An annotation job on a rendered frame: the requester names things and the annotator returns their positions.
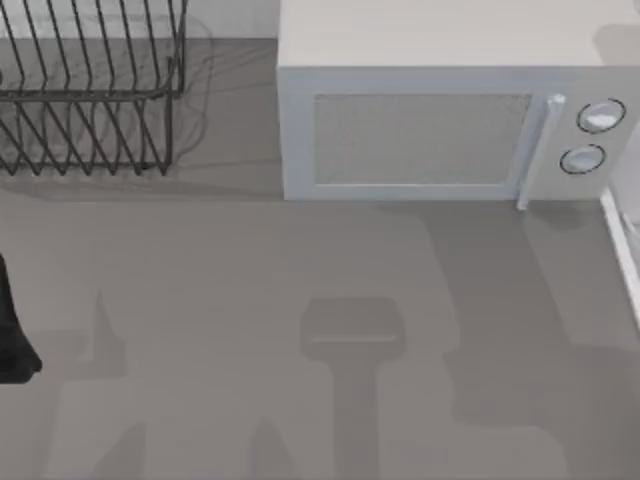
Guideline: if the microwave door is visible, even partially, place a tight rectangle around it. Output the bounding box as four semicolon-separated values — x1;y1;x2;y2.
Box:
278;67;551;202

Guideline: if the pale microwave oven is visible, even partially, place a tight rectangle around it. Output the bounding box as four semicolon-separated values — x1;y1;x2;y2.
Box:
276;0;640;211

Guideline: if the small microwave knob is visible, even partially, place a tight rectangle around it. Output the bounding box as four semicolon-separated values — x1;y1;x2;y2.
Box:
558;143;608;176

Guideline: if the large microwave knob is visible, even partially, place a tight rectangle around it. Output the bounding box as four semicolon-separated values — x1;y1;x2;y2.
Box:
576;98;628;135

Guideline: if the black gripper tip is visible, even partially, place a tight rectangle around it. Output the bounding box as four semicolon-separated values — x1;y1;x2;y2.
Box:
0;254;44;386

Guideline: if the microwave door handle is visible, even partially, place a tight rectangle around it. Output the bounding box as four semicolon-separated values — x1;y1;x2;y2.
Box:
515;93;568;211

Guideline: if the black wire dish rack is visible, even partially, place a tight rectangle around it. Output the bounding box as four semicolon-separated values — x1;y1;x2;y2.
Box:
0;0;190;177

